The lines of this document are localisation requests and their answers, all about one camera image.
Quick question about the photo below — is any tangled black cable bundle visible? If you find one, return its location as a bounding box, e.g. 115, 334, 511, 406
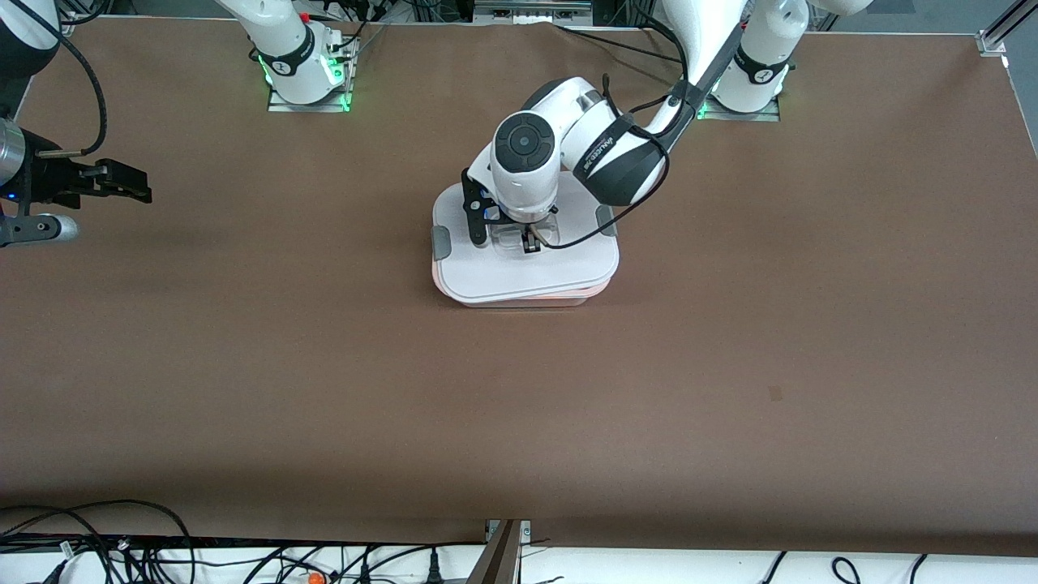
0, 498, 197, 584

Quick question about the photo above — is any white box lid with handle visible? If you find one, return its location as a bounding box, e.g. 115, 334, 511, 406
431, 174, 622, 306

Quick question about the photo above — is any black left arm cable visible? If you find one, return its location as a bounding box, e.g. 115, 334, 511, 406
525, 12, 748, 249

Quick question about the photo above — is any thin black base cable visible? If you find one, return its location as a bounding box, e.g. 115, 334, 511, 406
555, 22, 692, 67

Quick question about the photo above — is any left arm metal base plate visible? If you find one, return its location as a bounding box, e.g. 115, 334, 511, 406
696, 96, 782, 123

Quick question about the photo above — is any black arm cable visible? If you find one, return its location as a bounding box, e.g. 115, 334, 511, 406
24, 8, 109, 159
525, 12, 748, 249

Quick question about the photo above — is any white plastic storage box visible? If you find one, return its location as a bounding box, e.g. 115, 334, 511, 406
433, 255, 616, 308

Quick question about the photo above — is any aluminium profile with bracket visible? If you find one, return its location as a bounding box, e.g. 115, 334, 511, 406
976, 0, 1038, 58

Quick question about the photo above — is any grey metal support post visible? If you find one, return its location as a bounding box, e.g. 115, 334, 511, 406
465, 518, 533, 584

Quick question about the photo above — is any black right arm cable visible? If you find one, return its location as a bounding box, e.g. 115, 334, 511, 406
24, 8, 109, 159

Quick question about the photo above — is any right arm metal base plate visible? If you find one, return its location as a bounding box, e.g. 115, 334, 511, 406
266, 37, 359, 114

